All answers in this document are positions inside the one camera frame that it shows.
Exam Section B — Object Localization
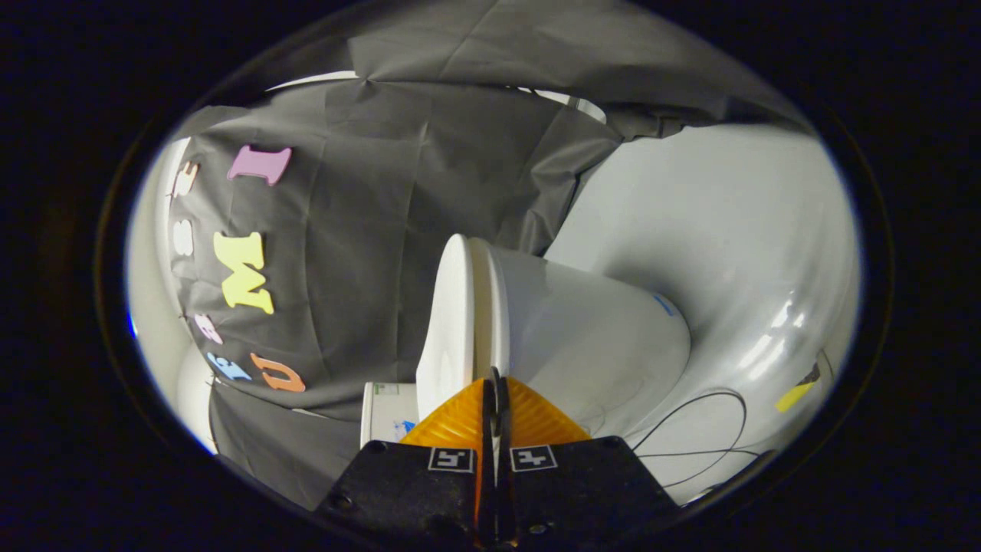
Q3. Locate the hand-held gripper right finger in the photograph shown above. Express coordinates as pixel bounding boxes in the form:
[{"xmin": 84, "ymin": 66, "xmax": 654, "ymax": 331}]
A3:
[{"xmin": 495, "ymin": 368, "xmax": 680, "ymax": 549}]

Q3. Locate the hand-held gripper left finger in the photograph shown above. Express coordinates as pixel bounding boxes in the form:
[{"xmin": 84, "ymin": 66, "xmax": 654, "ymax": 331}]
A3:
[{"xmin": 316, "ymin": 368, "xmax": 496, "ymax": 549}]

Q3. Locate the white toilet lid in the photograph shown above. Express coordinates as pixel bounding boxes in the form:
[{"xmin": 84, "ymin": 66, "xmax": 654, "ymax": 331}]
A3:
[{"xmin": 416, "ymin": 234, "xmax": 477, "ymax": 421}]

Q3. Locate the white toilet with tank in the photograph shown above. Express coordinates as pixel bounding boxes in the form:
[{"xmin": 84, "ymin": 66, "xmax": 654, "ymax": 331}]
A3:
[{"xmin": 360, "ymin": 238, "xmax": 691, "ymax": 449}]

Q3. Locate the yellow floor tape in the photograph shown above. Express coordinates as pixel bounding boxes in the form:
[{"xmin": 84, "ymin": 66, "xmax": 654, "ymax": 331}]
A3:
[{"xmin": 774, "ymin": 364, "xmax": 822, "ymax": 414}]

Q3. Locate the black backdrop cloth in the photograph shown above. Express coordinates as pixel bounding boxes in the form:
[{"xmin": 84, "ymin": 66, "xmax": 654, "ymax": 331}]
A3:
[{"xmin": 165, "ymin": 0, "xmax": 813, "ymax": 511}]

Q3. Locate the thin black cable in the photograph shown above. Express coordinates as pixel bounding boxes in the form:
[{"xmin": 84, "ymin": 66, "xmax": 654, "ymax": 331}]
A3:
[{"xmin": 632, "ymin": 389, "xmax": 767, "ymax": 491}]

